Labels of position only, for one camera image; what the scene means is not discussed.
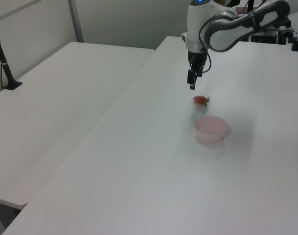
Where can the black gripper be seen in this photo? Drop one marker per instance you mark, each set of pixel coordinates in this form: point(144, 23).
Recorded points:
point(196, 58)

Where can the red strawberry with green leaves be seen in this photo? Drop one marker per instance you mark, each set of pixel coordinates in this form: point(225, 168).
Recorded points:
point(199, 99)

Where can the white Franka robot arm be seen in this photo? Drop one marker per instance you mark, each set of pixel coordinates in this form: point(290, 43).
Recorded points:
point(224, 36)

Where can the pink plastic bowl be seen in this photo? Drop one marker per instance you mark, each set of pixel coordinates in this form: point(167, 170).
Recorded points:
point(210, 135)

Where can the black control box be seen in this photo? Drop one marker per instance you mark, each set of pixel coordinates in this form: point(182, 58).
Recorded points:
point(263, 38)

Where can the white side table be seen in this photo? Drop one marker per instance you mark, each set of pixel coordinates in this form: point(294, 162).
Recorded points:
point(53, 110)

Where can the grey metal partition post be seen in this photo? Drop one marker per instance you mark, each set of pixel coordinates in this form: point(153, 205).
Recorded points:
point(76, 24)

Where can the black camera pole with base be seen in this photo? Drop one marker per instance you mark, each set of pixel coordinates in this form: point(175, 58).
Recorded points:
point(4, 66)

